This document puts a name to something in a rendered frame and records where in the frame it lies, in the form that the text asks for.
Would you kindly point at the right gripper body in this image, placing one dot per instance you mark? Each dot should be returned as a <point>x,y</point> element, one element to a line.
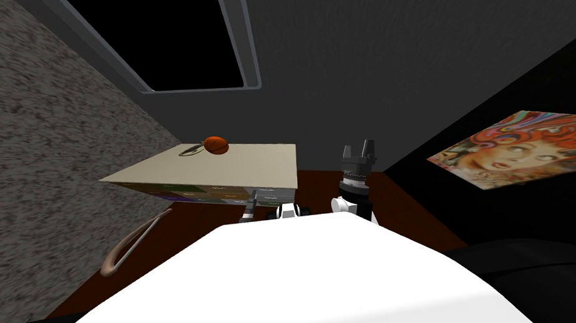
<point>357,167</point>

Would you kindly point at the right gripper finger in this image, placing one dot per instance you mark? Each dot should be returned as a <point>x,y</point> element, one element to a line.
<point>368,148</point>
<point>347,152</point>

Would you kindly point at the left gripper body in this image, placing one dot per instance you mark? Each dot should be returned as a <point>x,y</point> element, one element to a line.
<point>253,199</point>

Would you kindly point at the beige cabinet with coloured drawers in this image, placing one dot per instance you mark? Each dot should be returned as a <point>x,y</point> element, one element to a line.
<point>248,169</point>

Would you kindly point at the orange ball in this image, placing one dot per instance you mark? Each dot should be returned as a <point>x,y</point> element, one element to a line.
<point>216,145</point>

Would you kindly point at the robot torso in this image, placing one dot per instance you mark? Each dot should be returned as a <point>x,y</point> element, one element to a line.
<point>285,281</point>

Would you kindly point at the tan curved bar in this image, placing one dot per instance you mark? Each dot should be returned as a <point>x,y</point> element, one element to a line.
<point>129,243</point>

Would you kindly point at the colourful woman face picture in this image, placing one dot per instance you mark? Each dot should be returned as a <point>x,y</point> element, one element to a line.
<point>522,149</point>

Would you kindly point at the grey framed dark window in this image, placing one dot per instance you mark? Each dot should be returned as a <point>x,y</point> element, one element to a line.
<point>160,39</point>

